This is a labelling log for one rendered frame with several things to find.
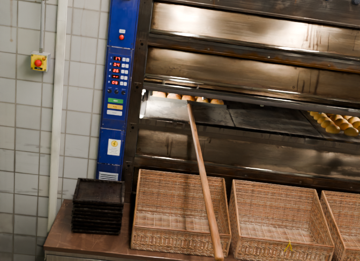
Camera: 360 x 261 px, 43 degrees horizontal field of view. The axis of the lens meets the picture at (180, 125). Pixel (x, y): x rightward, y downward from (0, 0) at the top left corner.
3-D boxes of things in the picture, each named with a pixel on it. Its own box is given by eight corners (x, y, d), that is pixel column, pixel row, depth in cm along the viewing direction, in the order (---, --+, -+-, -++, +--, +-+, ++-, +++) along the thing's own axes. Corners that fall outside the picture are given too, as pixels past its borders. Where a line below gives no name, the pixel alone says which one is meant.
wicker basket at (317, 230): (224, 215, 302) (231, 177, 293) (306, 224, 305) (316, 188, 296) (233, 260, 256) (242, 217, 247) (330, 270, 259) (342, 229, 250)
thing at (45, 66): (32, 67, 267) (33, 50, 264) (50, 69, 268) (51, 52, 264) (29, 70, 260) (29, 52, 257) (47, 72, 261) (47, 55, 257)
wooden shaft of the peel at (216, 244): (223, 265, 152) (225, 257, 151) (214, 264, 152) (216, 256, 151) (190, 107, 313) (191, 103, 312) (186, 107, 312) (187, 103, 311)
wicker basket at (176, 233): (133, 206, 297) (137, 167, 288) (218, 214, 302) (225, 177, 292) (128, 250, 251) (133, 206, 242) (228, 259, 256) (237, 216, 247)
